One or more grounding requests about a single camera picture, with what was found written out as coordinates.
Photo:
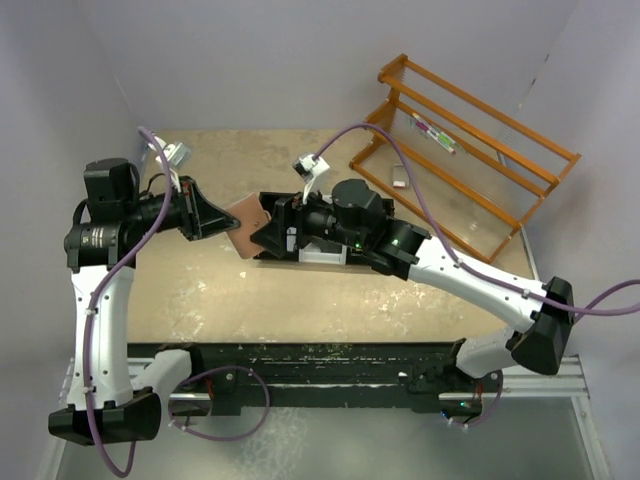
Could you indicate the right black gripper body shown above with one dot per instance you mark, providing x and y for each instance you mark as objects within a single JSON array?
[{"x": 315, "y": 219}]

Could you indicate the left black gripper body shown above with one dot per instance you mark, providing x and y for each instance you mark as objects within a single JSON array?
[{"x": 187, "y": 223}]

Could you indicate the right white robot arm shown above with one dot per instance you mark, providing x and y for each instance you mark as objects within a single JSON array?
[{"x": 537, "y": 321}]

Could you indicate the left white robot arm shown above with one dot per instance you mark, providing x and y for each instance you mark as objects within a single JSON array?
[{"x": 104, "y": 402}]

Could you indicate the black bin with silver cards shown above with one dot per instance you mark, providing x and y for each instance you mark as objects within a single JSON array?
[{"x": 282, "y": 208}]

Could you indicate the white bin with black cards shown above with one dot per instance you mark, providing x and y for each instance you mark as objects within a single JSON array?
[{"x": 322, "y": 252}]

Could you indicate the small white red box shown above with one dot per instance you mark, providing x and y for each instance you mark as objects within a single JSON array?
[{"x": 399, "y": 177}]

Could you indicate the markers on rack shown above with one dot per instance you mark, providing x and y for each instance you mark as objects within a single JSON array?
[{"x": 441, "y": 138}]

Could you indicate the orange wooden rack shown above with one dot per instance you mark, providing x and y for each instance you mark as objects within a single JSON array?
[{"x": 483, "y": 196}]

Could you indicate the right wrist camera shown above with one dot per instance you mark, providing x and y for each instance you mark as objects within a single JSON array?
[{"x": 313, "y": 170}]

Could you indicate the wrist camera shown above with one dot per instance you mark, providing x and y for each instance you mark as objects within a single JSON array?
[
  {"x": 177, "y": 155},
  {"x": 313, "y": 170}
]

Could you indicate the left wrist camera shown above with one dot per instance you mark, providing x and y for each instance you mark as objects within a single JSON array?
[{"x": 177, "y": 155}]

